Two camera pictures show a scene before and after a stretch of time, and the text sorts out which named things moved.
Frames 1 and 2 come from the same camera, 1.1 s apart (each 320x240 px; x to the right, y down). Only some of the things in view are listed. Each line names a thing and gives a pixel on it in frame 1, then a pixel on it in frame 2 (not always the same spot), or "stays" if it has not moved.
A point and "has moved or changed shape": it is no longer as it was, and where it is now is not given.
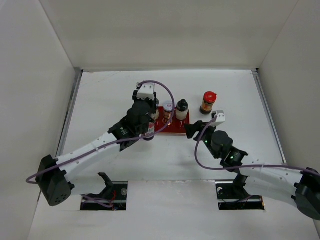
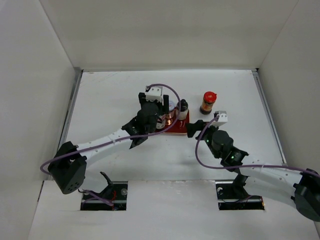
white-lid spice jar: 167,108 stays
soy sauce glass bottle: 151,134 has moved or changed shape
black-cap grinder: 181,109 stays
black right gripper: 191,129 stays
